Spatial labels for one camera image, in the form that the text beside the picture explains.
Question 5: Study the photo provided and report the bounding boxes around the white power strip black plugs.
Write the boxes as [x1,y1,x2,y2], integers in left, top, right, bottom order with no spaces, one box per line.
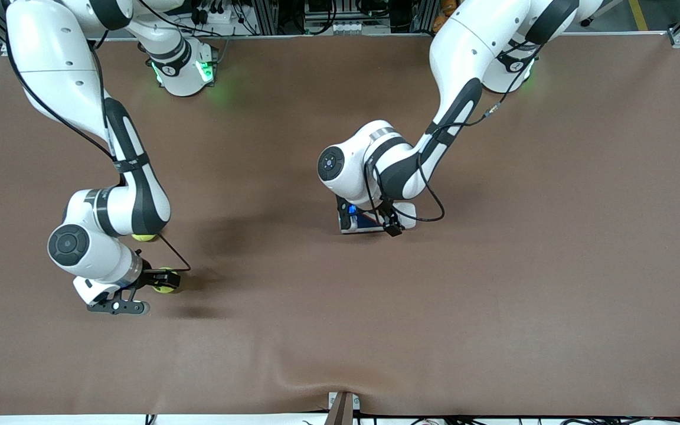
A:
[189,0,241,25]

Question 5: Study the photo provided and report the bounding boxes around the orange packaged goods pile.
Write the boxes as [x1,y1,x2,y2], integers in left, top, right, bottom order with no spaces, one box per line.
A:
[433,0,460,33]

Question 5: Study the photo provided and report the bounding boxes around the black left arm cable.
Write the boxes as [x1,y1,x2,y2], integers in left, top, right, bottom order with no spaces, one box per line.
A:
[365,35,538,224]

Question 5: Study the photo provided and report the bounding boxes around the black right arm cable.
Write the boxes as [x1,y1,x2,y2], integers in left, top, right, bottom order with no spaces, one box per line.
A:
[6,0,192,273]

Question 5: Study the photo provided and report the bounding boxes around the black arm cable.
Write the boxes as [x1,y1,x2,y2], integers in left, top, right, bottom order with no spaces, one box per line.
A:
[365,35,538,224]
[6,0,192,273]

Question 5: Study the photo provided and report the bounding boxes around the aluminium equipment rack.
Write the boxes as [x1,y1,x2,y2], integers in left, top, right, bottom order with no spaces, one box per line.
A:
[246,0,441,36]

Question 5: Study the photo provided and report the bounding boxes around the office chair base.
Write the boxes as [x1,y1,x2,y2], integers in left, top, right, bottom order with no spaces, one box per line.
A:
[579,0,624,27]

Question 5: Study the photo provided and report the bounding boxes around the white blue tennis ball can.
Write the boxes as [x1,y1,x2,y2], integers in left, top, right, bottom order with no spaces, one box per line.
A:
[339,202,417,235]

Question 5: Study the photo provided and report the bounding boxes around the metal table clamp bracket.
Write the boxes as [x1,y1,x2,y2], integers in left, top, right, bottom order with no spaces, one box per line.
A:
[328,391,360,425]

